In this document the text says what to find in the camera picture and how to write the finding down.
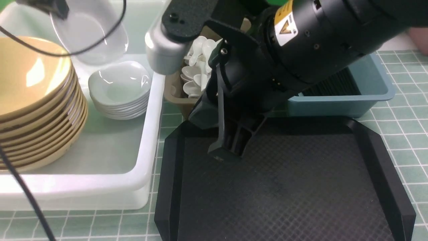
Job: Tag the black plastic serving tray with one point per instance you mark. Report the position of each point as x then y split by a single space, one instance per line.
300 179

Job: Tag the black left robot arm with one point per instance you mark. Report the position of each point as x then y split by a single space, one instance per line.
58 8

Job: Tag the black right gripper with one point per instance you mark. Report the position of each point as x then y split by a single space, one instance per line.
246 84

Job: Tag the stack of white dishes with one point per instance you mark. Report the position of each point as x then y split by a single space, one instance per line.
121 91

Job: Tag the blue plastic chopstick bin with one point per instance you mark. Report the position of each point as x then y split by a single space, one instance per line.
372 81

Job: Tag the pink plastic bin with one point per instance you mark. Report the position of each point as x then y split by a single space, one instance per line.
419 36

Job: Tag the olive plastic spoon bin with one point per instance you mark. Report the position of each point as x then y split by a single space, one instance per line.
174 84

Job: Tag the pile of white spoons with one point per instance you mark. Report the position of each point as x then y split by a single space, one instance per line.
197 72

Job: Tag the white square sauce dish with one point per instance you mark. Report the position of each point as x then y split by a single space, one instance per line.
87 22

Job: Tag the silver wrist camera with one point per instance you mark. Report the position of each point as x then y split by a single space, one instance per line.
171 35

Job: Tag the bundle of black chopsticks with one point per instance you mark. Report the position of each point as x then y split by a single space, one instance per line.
341 83

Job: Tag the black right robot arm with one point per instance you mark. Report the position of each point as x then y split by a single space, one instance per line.
326 35

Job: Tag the stack of yellow bowls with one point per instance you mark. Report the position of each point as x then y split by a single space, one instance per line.
43 108

